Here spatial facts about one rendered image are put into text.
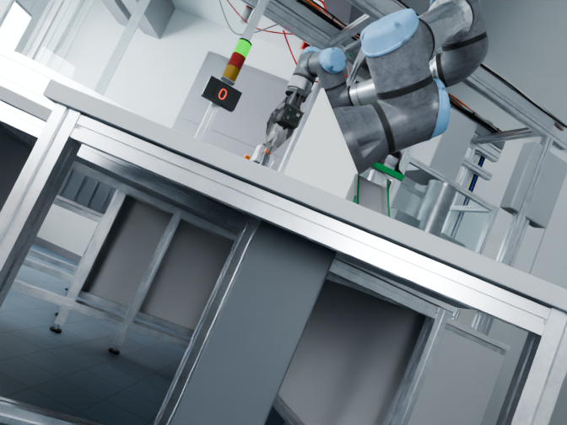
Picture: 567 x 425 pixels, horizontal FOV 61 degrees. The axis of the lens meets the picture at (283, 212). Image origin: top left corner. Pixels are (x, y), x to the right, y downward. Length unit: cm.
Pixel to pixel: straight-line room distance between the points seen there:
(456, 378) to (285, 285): 198
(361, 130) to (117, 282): 231
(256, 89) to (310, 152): 425
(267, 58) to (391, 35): 442
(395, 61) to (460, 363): 206
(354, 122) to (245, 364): 51
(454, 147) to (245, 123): 271
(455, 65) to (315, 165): 61
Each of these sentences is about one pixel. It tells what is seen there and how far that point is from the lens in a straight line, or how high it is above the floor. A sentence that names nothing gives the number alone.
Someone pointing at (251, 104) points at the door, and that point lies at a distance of 513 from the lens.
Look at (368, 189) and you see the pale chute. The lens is 184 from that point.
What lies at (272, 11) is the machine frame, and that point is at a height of 203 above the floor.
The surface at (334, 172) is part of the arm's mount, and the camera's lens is 93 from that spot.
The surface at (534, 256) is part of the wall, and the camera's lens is 522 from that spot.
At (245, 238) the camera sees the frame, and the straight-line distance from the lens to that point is 133.
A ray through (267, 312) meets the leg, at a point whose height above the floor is 64.
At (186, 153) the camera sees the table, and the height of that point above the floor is 83.
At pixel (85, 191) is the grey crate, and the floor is 71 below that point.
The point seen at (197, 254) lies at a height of 63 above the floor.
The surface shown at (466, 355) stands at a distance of 282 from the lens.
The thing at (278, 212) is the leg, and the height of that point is 80.
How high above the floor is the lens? 72
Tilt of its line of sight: 7 degrees up
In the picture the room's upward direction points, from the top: 24 degrees clockwise
